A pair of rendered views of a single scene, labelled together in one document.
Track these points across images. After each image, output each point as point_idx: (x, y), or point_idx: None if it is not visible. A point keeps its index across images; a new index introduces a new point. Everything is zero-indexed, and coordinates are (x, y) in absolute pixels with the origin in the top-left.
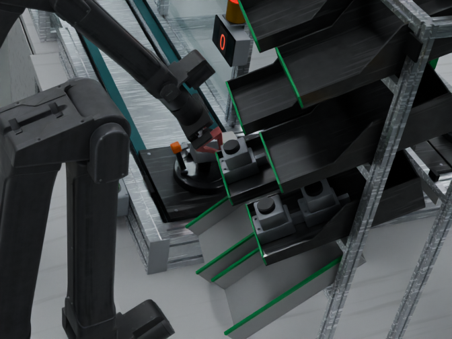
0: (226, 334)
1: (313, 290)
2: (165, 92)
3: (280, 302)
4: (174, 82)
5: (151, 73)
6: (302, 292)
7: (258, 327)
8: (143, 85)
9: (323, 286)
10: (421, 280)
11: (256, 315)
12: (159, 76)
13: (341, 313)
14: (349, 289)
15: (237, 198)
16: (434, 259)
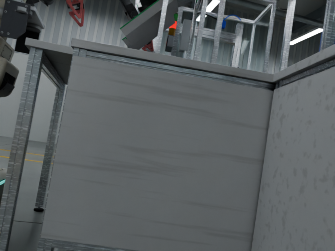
0: (120, 28)
1: (155, 9)
2: (132, 14)
3: (142, 14)
4: (136, 13)
5: (128, 3)
6: (151, 10)
7: (133, 27)
8: (125, 7)
9: (159, 8)
10: (202, 14)
11: (132, 19)
12: (131, 6)
13: (165, 16)
14: (167, 2)
15: (139, 4)
16: (206, 2)
